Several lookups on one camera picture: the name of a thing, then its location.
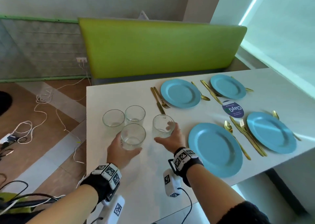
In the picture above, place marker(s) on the person's left hand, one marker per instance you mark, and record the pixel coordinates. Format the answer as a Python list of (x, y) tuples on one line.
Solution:
[(115, 152)]

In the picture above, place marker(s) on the person's right hand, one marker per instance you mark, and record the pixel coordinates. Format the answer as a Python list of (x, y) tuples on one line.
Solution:
[(176, 142)]

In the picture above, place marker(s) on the person's left thumb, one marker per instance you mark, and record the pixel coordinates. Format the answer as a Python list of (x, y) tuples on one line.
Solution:
[(134, 152)]

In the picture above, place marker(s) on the person's right thumb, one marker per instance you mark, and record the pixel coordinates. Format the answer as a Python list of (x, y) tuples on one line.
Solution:
[(161, 140)]

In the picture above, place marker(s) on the clear drinking glass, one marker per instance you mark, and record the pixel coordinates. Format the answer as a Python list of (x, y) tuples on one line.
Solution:
[(113, 119), (133, 136), (160, 127), (134, 115)]

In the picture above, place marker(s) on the person's left forearm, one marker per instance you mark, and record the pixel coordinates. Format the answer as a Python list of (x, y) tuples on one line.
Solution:
[(71, 206)]

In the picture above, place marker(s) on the person's right forearm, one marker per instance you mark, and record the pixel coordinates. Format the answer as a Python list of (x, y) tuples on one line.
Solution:
[(211, 194)]

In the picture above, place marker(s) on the gold knife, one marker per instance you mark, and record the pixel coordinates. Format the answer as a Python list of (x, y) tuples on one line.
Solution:
[(246, 135), (157, 100), (211, 93)]

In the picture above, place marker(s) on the gold fork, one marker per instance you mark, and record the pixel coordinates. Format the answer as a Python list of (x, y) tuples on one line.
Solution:
[(161, 98), (243, 125), (208, 86)]

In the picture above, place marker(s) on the blue plate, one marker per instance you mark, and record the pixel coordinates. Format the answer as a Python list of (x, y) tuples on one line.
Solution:
[(181, 93), (215, 150), (270, 132), (228, 86)]

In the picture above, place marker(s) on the gold spoon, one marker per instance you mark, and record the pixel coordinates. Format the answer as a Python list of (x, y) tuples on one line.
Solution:
[(228, 126), (249, 89), (204, 97), (275, 114)]

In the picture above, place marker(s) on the round dark blue sticker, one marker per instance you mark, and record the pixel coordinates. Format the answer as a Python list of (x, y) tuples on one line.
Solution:
[(233, 109)]

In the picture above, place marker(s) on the green bench backrest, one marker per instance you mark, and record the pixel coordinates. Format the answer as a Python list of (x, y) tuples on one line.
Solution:
[(160, 49)]

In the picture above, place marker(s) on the grey bench seat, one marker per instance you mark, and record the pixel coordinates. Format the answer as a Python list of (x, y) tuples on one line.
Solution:
[(236, 67)]

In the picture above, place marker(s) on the black sleeve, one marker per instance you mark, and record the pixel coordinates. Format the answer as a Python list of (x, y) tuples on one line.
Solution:
[(243, 212)]

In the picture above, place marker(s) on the white power strip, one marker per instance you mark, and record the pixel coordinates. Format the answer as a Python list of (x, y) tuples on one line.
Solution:
[(7, 139)]

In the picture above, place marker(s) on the yellow-green object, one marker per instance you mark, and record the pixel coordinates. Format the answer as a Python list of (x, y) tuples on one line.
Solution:
[(14, 199)]

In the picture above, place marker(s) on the black round object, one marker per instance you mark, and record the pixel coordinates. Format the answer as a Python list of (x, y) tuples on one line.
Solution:
[(4, 103)]

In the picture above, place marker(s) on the green framed mesh panel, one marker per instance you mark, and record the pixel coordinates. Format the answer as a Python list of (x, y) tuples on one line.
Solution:
[(39, 49)]

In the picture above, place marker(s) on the white window blind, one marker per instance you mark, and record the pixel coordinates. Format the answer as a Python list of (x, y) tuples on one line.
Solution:
[(278, 27)]

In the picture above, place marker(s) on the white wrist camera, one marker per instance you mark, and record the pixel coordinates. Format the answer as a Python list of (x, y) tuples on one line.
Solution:
[(115, 210), (171, 182)]

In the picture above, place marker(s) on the white wall outlet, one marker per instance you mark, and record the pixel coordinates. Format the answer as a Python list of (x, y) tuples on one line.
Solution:
[(81, 60)]

